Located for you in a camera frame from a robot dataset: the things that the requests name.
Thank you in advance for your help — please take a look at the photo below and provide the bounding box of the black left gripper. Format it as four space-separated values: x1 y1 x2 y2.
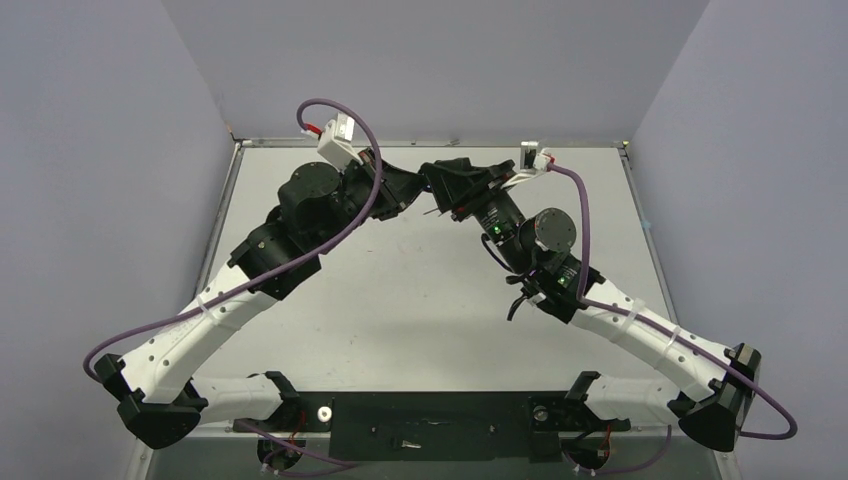
317 152 428 259

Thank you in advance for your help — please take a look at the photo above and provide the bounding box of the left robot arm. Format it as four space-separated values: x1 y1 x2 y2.
94 149 427 449

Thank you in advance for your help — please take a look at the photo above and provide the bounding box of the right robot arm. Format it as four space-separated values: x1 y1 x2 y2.
420 158 761 452

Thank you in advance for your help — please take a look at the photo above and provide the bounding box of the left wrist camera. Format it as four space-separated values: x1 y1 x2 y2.
304 113 359 171

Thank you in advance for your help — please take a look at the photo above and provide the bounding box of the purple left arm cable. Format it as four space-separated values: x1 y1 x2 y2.
82 98 384 384

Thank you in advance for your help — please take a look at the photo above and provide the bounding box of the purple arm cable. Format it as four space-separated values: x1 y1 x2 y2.
546 162 799 442
82 98 384 384

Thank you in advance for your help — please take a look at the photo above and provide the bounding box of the aluminium table edge rail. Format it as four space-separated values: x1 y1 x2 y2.
234 137 631 148

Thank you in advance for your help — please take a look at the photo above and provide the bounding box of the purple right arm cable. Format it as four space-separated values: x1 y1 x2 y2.
546 162 799 442

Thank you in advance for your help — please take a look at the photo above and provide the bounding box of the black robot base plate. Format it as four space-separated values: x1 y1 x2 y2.
235 391 631 462

